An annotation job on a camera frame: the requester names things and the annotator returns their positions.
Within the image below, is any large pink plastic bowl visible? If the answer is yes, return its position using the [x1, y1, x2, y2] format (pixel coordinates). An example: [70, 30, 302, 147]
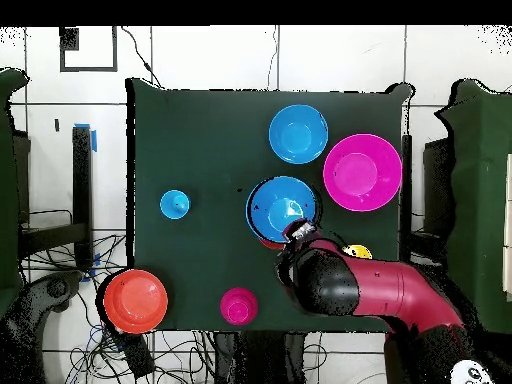
[322, 132, 404, 213]

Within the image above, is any grey stand base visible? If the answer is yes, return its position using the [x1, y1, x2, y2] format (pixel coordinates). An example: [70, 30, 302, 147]
[3, 269, 86, 384]

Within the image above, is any small red plastic bowl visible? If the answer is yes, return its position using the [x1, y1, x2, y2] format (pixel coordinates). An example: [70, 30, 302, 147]
[258, 237, 287, 252]

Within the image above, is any black power adapter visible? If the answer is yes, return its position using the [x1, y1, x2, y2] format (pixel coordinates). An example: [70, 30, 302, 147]
[117, 330, 156, 379]

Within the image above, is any yellow plastic cup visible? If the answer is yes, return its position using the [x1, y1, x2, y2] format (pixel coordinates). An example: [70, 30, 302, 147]
[342, 244, 374, 261]

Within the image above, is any large orange-red plastic bowl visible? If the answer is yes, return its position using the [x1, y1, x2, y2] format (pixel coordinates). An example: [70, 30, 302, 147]
[102, 268, 170, 336]

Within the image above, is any green-clothed side table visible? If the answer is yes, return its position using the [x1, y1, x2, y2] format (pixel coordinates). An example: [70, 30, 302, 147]
[434, 78, 512, 335]
[0, 67, 33, 319]

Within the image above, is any blue plastic cup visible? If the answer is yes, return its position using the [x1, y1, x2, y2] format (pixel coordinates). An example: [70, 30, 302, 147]
[158, 188, 192, 221]

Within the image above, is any black square floor frame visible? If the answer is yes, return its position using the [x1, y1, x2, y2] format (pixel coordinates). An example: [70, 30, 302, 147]
[58, 25, 120, 74]

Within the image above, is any tangle of black cables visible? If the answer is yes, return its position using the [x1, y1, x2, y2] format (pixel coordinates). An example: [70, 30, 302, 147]
[19, 207, 217, 384]

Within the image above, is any black floor cable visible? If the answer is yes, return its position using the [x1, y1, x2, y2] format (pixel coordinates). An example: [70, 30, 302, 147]
[120, 25, 164, 90]

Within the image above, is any dark green table cloth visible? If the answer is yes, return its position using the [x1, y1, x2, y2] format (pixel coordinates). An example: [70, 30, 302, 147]
[125, 77, 415, 335]

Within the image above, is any blue plastic bowl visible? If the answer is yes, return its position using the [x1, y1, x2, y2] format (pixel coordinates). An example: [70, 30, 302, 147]
[268, 104, 330, 166]
[244, 175, 322, 246]

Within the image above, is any small magenta plastic bowl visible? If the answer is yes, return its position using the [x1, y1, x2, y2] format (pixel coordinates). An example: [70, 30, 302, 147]
[218, 286, 260, 327]

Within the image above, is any blue tape strip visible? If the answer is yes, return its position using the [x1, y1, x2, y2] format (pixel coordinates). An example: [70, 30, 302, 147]
[73, 122, 98, 154]

